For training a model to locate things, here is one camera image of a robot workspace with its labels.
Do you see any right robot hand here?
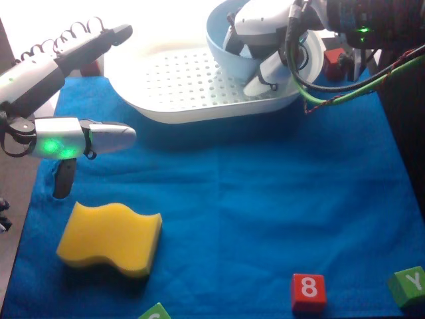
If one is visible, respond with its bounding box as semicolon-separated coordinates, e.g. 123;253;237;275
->
221;0;313;97

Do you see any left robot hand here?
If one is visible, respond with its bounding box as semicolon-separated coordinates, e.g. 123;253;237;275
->
0;23;137;161

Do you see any light blue bowl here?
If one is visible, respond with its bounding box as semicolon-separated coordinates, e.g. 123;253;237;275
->
205;0;313;80

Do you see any yellow and green sponge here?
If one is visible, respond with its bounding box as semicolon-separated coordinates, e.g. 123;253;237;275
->
55;201;163;288

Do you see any red block letter G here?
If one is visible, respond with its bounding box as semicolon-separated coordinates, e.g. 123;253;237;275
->
81;59;101;77

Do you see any dark red letter block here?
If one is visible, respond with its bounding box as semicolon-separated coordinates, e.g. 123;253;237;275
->
323;48;349;80

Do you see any white perforated tray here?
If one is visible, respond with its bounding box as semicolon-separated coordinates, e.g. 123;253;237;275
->
104;31;325;124

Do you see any blue cloth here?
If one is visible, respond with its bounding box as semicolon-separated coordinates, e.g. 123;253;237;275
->
0;66;425;319

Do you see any green block letter C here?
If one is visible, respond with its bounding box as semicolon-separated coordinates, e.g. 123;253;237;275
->
137;302;172;319

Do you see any red block number 8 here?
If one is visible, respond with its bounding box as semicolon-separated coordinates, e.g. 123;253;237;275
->
291;273;327;315

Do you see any green block letter Y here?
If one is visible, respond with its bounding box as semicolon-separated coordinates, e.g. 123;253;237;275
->
386;265;425;315

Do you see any black coiled cable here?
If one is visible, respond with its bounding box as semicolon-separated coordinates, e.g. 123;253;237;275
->
13;16;109;64

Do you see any red twisted cable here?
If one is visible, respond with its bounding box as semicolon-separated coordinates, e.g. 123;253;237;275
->
303;45;425;116

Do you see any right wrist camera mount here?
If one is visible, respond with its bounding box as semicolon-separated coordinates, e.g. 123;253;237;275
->
337;46;381;83

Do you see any green cable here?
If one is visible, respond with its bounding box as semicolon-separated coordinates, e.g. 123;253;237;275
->
287;39;425;106

